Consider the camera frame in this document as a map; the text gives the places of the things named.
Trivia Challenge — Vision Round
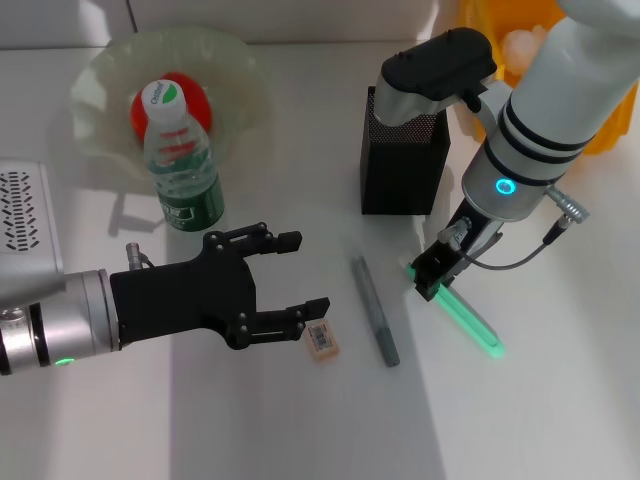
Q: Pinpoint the green glass fruit plate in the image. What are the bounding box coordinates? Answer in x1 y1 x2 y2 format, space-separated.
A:
68 28 274 192

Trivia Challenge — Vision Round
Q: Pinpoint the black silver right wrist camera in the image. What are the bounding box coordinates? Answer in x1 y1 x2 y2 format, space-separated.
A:
374 27 517 125

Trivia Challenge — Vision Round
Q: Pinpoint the black mesh pen holder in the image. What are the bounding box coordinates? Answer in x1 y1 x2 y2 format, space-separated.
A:
359 85 452 217

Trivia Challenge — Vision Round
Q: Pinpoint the clear green-label water bottle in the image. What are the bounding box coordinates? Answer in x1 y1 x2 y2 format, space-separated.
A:
140 79 226 234

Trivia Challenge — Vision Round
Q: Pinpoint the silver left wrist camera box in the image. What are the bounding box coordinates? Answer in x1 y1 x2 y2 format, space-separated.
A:
0 159 66 302

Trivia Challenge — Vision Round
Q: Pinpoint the right arm cable with plugs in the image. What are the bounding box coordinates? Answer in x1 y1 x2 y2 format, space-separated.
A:
438 184 592 270

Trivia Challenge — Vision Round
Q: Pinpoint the beige eraser with barcode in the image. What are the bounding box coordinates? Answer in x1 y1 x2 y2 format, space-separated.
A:
305 321 342 361

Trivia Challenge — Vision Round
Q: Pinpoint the green translucent pen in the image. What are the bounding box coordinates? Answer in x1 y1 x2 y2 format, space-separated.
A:
403 261 506 361

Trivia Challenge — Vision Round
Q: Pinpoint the red-orange orange fruit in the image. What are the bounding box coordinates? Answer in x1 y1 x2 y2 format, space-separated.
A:
130 70 214 137

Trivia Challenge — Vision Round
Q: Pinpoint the grey marker pen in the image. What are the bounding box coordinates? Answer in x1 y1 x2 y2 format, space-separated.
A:
349 255 401 369

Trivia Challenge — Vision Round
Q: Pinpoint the yellow plastic storage bin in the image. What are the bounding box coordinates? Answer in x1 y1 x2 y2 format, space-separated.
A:
457 0 640 156

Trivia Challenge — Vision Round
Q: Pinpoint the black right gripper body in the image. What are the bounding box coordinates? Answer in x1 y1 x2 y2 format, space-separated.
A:
430 198 507 282

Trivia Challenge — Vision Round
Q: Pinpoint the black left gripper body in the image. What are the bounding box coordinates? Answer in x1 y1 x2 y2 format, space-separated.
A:
110 230 259 352

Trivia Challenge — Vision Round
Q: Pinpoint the white paper ball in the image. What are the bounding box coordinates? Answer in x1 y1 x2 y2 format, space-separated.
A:
500 26 547 77

